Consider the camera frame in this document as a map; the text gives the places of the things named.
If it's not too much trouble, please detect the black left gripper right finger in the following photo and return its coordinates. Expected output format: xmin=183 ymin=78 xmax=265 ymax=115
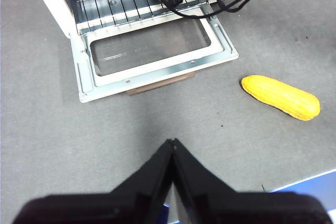
xmin=172 ymin=137 xmax=334 ymax=224

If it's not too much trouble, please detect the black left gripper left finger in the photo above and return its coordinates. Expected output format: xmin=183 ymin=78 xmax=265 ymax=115
xmin=12 ymin=138 xmax=174 ymax=224

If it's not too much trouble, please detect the glass oven door with handle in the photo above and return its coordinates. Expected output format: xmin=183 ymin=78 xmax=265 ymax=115
xmin=69 ymin=15 xmax=240 ymax=104

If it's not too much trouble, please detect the white Toshiba toaster oven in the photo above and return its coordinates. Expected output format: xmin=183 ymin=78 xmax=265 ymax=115
xmin=25 ymin=0 xmax=240 ymax=104

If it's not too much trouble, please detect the yellow corn cob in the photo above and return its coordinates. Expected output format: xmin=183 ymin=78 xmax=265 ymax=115
xmin=240 ymin=74 xmax=321 ymax=122

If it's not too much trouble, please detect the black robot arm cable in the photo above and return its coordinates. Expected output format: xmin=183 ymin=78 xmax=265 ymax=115
xmin=161 ymin=0 xmax=266 ymax=20

